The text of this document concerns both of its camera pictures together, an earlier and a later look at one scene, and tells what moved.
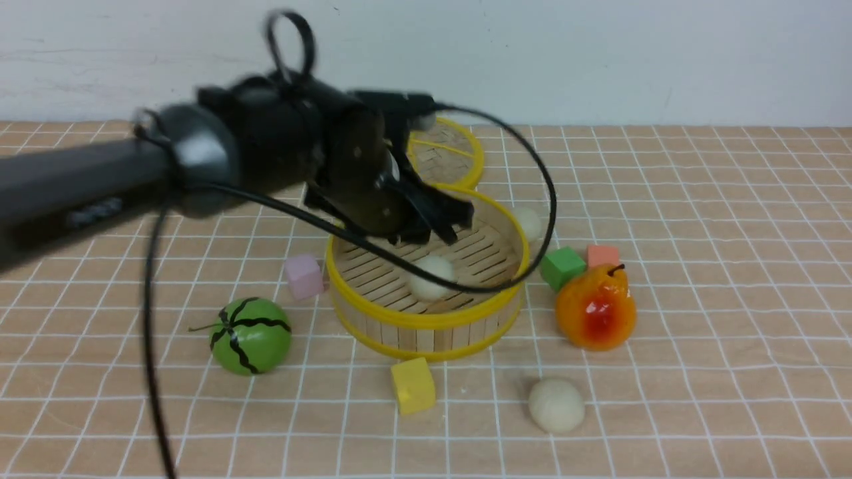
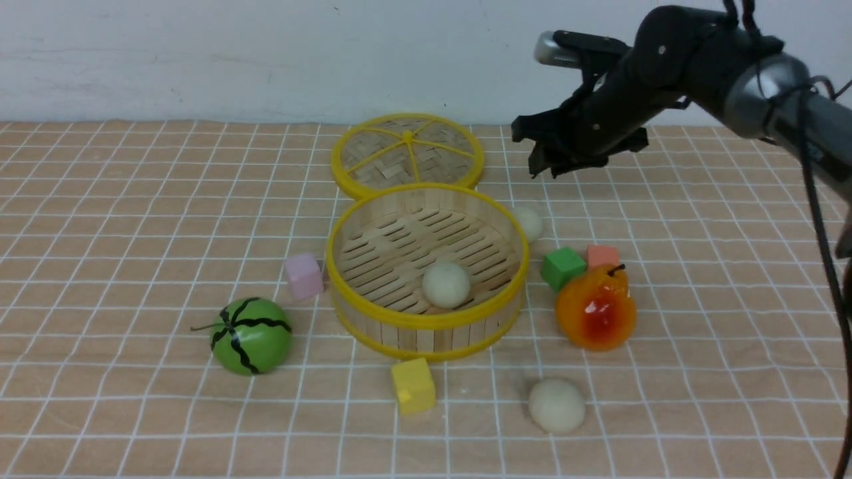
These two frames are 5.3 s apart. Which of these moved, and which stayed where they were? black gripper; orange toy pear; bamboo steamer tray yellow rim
Moved: black gripper
Stayed: bamboo steamer tray yellow rim; orange toy pear
